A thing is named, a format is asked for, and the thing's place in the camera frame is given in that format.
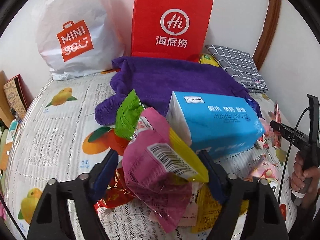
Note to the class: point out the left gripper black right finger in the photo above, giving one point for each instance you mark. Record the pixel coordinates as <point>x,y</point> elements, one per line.
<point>264,219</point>

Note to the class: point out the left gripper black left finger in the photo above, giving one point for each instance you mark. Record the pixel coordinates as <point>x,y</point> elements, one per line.
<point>51,219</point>

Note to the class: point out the pink strawberry snack stick packet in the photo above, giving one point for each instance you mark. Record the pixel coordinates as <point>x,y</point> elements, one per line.
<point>270,132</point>

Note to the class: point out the red foil snack packet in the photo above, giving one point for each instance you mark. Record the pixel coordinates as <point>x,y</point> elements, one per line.
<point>117,193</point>

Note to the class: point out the pink and yellow snack packet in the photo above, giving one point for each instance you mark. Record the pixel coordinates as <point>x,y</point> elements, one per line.
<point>160,168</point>

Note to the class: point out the green snack packet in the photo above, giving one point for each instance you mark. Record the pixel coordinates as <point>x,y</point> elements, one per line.
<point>127,116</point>

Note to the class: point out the pink lychee jelly packet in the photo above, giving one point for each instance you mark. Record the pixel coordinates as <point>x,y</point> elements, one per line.
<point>264,169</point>

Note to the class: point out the pale pink nougat packet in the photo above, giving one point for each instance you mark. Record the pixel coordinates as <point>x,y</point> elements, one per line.
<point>190,212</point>

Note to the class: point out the person's right hand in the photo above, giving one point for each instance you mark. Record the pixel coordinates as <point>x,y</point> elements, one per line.
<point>299,177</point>

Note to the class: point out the fruit print table cover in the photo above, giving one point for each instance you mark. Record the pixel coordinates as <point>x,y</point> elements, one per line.
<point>49,145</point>

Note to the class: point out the blue tissue pack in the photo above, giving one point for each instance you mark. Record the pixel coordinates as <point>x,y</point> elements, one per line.
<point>220,124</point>

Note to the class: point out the grey checked folded cloth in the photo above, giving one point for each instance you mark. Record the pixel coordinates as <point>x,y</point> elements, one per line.
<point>240,66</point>

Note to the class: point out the brown patterned book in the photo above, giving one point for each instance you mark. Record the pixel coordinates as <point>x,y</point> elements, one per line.
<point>14,93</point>

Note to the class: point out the yellow snack bag behind towel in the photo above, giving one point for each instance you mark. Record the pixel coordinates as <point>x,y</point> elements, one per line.
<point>208,59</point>

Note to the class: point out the purple towel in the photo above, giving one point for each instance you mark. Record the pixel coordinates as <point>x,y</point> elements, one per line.
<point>154,80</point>

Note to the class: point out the red Haidilao paper bag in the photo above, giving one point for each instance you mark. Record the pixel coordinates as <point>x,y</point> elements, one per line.
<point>170,29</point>

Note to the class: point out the white Miniso shopping bag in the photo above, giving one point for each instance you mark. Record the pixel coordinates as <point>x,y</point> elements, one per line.
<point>77,38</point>

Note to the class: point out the brown wooden door frame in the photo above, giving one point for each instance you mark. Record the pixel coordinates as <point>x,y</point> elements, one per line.
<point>268,32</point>

